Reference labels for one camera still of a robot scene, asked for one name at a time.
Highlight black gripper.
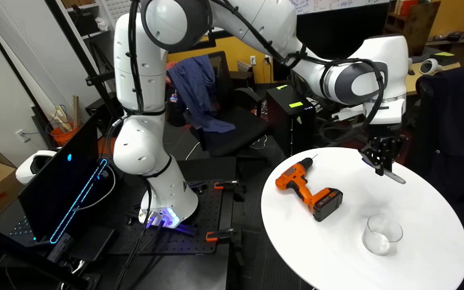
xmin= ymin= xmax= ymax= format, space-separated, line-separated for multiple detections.
xmin=360 ymin=132 xmax=406 ymax=177

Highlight dark jacket covered chair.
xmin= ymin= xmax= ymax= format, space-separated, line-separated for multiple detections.
xmin=411 ymin=63 xmax=464 ymax=206

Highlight wooden desk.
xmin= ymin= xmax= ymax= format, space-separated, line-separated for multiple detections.
xmin=403 ymin=50 xmax=464 ymax=98

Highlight black box green labels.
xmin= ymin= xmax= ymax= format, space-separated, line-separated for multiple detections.
xmin=266 ymin=82 xmax=318 ymax=158

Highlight small white desk device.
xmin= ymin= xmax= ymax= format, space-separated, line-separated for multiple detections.
xmin=416 ymin=56 xmax=443 ymax=77

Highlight black monitor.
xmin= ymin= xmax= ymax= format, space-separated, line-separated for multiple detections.
xmin=295 ymin=5 xmax=392 ymax=58

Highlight brown wooden shelf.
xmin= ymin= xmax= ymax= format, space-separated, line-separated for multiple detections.
xmin=384 ymin=0 xmax=442 ymax=58

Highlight black office chair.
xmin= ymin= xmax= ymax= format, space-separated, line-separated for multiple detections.
xmin=189 ymin=50 xmax=271 ymax=158

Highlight orange black bar clamp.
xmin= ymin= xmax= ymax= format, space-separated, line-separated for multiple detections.
xmin=213 ymin=179 xmax=247 ymax=203
xmin=205 ymin=227 xmax=247 ymax=267

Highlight yellow partition panel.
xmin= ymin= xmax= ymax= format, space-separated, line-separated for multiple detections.
xmin=166 ymin=34 xmax=278 ymax=85

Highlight blue jacket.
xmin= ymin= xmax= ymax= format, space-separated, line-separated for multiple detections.
xmin=166 ymin=55 xmax=237 ymax=135

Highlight dark grey cart platform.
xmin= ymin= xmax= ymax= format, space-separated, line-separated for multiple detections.
xmin=0 ymin=155 xmax=266 ymax=290

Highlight black tripod pole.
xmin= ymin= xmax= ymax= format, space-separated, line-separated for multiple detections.
xmin=44 ymin=0 xmax=121 ymax=126

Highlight orange black cordless drill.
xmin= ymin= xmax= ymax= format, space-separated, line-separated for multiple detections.
xmin=274 ymin=156 xmax=345 ymax=224

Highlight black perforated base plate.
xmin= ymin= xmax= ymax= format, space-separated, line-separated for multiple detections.
xmin=108 ymin=159 xmax=234 ymax=259

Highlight black camera stand bar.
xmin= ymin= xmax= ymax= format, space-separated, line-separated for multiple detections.
xmin=0 ymin=216 xmax=92 ymax=290

